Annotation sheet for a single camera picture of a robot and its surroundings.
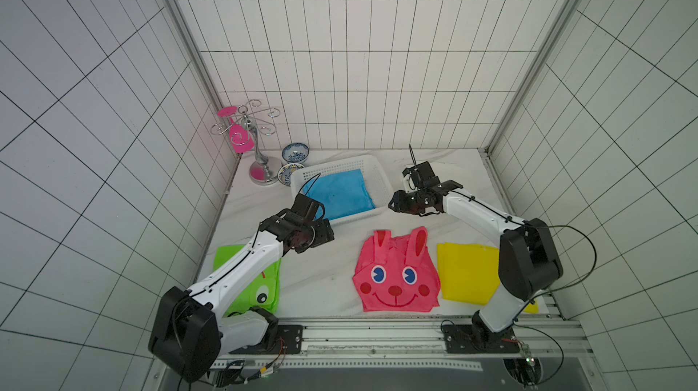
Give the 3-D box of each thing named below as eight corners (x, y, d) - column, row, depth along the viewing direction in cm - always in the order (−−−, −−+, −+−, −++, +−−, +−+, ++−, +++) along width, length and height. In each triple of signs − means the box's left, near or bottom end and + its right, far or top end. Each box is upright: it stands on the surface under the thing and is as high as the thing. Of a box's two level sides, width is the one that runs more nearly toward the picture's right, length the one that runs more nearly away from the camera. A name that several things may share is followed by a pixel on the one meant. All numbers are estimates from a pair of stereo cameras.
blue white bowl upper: (282, 162, 116) (280, 158, 114) (285, 147, 122) (284, 143, 120) (307, 162, 116) (307, 158, 114) (310, 147, 122) (309, 143, 120)
